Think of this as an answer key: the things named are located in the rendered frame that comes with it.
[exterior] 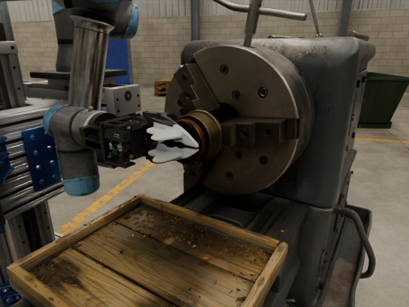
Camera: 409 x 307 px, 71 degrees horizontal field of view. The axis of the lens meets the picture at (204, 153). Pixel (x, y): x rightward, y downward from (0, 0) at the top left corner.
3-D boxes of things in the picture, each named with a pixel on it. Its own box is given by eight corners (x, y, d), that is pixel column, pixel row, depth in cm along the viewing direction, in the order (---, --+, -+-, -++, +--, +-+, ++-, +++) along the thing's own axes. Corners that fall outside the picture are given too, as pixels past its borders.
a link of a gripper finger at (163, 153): (179, 176, 42) (135, 164, 47) (202, 164, 47) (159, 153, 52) (179, 156, 41) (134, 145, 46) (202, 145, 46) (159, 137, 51)
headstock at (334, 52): (250, 130, 140) (254, 44, 127) (359, 146, 116) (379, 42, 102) (174, 170, 92) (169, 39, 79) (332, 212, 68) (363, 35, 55)
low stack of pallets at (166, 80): (168, 91, 947) (168, 77, 933) (193, 91, 928) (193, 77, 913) (153, 96, 833) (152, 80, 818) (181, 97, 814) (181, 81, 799)
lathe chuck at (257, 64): (179, 154, 81) (195, 34, 67) (286, 201, 67) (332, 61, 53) (158, 164, 73) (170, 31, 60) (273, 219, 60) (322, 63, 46)
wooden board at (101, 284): (141, 207, 70) (140, 192, 69) (286, 261, 52) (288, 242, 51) (10, 287, 47) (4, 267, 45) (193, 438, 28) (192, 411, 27)
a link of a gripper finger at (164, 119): (171, 144, 47) (134, 136, 52) (178, 142, 48) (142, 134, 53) (170, 116, 46) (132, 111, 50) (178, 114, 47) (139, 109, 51)
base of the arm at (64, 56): (45, 71, 96) (40, 39, 93) (81, 69, 109) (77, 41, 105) (79, 72, 90) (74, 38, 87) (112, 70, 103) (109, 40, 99)
